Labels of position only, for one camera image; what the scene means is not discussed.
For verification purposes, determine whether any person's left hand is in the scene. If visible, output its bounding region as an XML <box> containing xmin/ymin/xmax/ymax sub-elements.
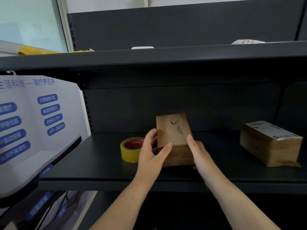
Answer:
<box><xmin>135</xmin><ymin>128</ymin><xmax>173</xmax><ymax>183</ymax></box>

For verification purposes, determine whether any person's right hand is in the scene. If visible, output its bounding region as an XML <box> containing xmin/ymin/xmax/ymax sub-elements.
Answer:
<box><xmin>187</xmin><ymin>134</ymin><xmax>222</xmax><ymax>183</ymax></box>

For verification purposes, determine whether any small brown cardboard box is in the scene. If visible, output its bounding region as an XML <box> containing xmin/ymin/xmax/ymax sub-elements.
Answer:
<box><xmin>152</xmin><ymin>113</ymin><xmax>195</xmax><ymax>167</ymax></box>

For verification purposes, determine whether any person's left forearm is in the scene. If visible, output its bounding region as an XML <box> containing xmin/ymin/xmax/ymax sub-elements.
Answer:
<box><xmin>89</xmin><ymin>176</ymin><xmax>156</xmax><ymax>230</ymax></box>

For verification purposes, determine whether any person's right forearm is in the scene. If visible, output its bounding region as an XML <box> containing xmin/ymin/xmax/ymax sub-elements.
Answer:
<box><xmin>204</xmin><ymin>173</ymin><xmax>281</xmax><ymax>230</ymax></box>

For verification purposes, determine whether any yellow tape roll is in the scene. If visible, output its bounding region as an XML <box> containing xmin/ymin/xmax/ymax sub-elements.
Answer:
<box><xmin>120</xmin><ymin>137</ymin><xmax>145</xmax><ymax>163</ymax></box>

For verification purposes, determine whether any dark grey metal shelf unit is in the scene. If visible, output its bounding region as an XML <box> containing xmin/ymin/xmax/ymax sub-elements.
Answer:
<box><xmin>0</xmin><ymin>0</ymin><xmax>307</xmax><ymax>230</ymax></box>

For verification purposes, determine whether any cardboard box with white label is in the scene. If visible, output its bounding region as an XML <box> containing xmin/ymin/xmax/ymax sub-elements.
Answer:
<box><xmin>240</xmin><ymin>121</ymin><xmax>303</xmax><ymax>168</ymax></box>

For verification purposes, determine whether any white crumpled packet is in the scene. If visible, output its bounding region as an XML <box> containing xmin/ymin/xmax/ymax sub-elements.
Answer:
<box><xmin>231</xmin><ymin>39</ymin><xmax>266</xmax><ymax>45</ymax></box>

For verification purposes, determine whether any yellow flat object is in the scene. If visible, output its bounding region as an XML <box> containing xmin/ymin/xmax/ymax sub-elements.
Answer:
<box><xmin>18</xmin><ymin>45</ymin><xmax>92</xmax><ymax>55</ymax></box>

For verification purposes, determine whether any window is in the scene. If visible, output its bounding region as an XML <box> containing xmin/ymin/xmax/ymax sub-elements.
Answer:
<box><xmin>0</xmin><ymin>0</ymin><xmax>72</xmax><ymax>53</ymax></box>

